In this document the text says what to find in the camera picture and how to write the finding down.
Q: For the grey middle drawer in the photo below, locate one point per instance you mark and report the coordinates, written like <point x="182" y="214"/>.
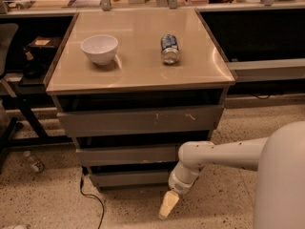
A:
<point x="128" y="155"/>

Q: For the black box under desk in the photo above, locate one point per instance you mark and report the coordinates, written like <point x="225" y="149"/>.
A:
<point x="39" y="54"/>

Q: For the grey drawer cabinet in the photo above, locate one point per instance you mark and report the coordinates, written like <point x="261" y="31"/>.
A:
<point x="137" y="78"/>

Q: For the grey drawer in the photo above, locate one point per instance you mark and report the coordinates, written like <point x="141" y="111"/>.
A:
<point x="125" y="179"/>
<point x="141" y="121"/>
<point x="128" y="155"/>

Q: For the grey top drawer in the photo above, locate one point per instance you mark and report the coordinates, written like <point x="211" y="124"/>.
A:
<point x="141" y="121"/>

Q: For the plastic bottle on floor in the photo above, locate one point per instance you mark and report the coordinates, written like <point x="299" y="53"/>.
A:
<point x="35" y="163"/>

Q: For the blue soda can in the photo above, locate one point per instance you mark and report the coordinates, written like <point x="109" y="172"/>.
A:
<point x="169" y="49"/>

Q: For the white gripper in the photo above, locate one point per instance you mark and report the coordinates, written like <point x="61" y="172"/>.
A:
<point x="177" y="184"/>

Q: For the white bowl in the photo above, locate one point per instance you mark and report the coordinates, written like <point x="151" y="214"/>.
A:
<point x="100" y="49"/>

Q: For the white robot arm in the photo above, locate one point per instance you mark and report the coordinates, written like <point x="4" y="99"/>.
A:
<point x="279" y="161"/>

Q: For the grey bottom drawer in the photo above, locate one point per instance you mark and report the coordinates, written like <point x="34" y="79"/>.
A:
<point x="125" y="179"/>

